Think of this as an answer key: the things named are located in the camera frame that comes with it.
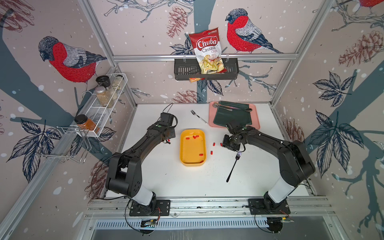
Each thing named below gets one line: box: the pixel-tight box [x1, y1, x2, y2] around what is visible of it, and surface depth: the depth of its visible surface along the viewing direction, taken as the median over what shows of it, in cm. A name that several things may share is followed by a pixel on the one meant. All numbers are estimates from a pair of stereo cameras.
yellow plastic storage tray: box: [179, 129, 207, 167], surface depth 97 cm
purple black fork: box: [226, 152, 242, 183], surface depth 92 cm
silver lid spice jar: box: [95, 86, 112, 108], surface depth 74 cm
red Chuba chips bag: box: [189, 27, 227, 74], surface depth 86 cm
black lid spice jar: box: [95, 75, 111, 88], surface depth 75 cm
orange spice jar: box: [74, 114, 100, 134], surface depth 62 cm
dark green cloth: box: [213, 100, 252, 127], surface depth 117 cm
